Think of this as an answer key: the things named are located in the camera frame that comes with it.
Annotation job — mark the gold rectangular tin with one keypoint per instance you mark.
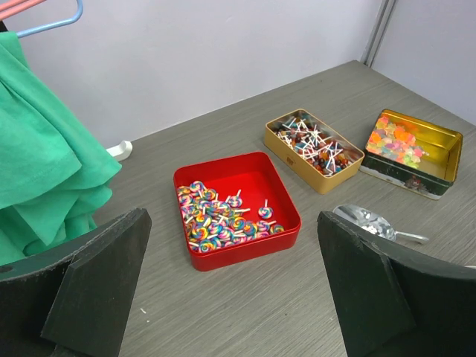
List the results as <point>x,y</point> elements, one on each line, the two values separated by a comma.
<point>317,153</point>

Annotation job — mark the silver metal scoop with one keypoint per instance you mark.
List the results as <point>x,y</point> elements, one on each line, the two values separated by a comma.
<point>374,223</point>

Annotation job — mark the blue clothes hanger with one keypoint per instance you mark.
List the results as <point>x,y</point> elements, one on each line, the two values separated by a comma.
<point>54,25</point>

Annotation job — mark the pink clothes hanger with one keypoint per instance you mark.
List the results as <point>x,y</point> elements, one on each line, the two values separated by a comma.
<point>13,7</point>

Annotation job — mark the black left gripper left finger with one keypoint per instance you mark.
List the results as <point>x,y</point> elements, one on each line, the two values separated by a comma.
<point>75,299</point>

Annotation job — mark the red square candy box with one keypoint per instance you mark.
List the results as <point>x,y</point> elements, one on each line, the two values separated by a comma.
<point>234,209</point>

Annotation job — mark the green cloth garment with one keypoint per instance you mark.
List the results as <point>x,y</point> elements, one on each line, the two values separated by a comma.
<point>54,173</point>

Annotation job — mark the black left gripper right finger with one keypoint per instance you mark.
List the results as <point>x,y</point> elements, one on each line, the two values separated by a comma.
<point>394,301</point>

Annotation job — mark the white rack foot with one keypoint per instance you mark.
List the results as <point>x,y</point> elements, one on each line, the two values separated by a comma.
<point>121,151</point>

